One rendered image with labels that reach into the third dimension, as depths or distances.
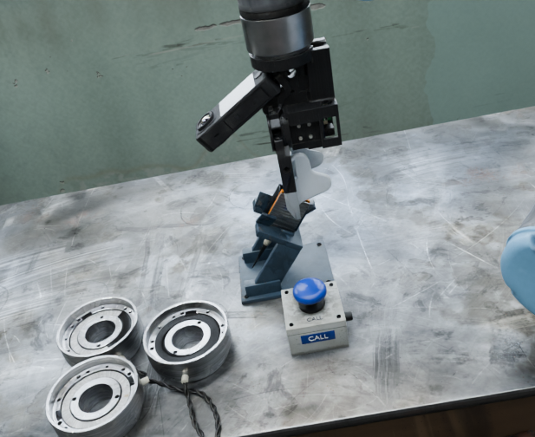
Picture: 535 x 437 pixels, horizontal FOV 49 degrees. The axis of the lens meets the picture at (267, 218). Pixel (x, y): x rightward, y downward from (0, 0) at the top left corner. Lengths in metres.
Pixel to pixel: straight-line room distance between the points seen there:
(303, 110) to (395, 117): 1.78
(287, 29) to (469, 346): 0.41
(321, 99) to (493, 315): 0.33
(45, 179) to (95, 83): 0.48
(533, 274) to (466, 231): 0.34
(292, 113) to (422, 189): 0.37
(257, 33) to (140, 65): 1.66
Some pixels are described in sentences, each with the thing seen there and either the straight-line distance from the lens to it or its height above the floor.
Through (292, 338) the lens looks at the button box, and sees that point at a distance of 0.70.
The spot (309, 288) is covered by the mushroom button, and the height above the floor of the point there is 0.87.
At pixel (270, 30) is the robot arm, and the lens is 0.62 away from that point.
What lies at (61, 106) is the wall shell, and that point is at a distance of 2.39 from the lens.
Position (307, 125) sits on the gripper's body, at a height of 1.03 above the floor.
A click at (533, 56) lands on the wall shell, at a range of 2.54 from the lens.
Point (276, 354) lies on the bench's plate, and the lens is 0.72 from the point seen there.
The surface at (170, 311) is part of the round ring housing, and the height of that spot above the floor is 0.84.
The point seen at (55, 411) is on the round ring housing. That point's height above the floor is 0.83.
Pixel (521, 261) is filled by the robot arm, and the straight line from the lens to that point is 0.55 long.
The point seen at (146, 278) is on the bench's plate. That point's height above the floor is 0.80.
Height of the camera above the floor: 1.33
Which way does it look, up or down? 35 degrees down
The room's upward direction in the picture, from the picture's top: 12 degrees counter-clockwise
